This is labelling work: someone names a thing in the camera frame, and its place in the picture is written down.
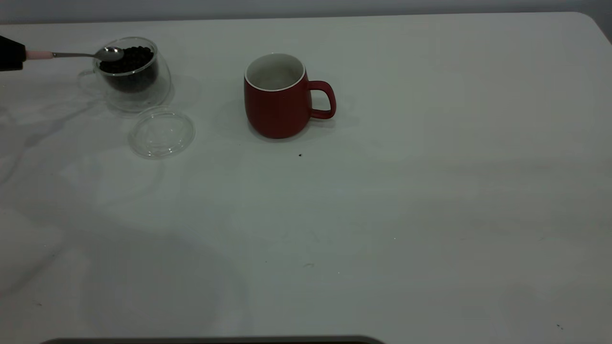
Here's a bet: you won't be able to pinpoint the red ceramic mug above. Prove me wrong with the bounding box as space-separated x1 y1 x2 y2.
244 53 337 140

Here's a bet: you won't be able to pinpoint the dark coffee beans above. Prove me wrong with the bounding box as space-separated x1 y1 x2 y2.
99 46 159 94

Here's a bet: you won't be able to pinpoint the pink handled metal spoon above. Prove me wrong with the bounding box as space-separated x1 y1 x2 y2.
25 46 125 62

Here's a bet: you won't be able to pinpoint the clear glass double-wall cup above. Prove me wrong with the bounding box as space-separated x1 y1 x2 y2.
78 37 173 113

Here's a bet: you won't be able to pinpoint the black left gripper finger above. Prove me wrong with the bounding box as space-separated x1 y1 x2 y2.
0 35 27 73

